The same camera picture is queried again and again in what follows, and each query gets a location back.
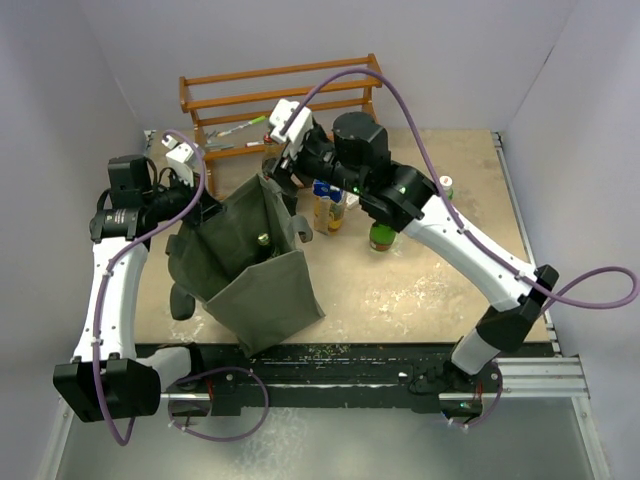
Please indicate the green glass bottle gold cap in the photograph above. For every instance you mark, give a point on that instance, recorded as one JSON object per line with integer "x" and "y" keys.
{"x": 381, "y": 237}

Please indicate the green-capped marker pen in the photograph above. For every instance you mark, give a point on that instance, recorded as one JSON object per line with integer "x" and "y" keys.
{"x": 241, "y": 126}

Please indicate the wooden three-tier rack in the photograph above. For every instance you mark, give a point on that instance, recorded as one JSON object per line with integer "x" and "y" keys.
{"x": 220, "y": 102}

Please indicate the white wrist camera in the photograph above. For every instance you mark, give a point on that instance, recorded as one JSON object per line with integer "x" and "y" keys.
{"x": 183, "y": 160}
{"x": 289, "y": 127}

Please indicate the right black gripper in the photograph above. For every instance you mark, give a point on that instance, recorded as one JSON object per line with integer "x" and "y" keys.
{"x": 295, "y": 162}

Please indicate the green soda bottle yellow label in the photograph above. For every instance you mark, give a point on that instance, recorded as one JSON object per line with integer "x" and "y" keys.
{"x": 267, "y": 248}

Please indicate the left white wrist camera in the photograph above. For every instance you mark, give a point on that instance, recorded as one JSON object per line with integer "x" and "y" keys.
{"x": 183, "y": 160}

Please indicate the white stapler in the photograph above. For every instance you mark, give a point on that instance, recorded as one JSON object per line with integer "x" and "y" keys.
{"x": 352, "y": 200}

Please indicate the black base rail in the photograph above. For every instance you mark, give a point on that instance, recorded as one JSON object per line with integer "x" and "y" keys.
{"x": 414, "y": 376}

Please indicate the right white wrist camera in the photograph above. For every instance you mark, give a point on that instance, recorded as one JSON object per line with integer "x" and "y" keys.
{"x": 289, "y": 127}

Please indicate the orange drink plastic bottle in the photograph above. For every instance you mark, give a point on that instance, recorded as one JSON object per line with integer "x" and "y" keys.
{"x": 446, "y": 183}

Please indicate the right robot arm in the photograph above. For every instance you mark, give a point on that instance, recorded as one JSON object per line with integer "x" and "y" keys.
{"x": 356, "y": 158}

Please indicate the grey-green canvas bag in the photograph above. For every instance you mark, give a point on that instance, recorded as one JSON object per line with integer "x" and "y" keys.
{"x": 262, "y": 304}

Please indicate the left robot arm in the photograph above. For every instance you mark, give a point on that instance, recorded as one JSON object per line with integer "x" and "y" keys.
{"x": 105, "y": 377}

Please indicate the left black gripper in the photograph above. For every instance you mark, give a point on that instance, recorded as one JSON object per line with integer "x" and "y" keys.
{"x": 208, "y": 208}

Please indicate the Coca-Cola glass bottle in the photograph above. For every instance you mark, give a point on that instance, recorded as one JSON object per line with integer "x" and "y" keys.
{"x": 272, "y": 151}

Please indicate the blue orange juice carton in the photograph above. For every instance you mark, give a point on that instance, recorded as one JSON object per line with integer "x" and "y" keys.
{"x": 329, "y": 207}

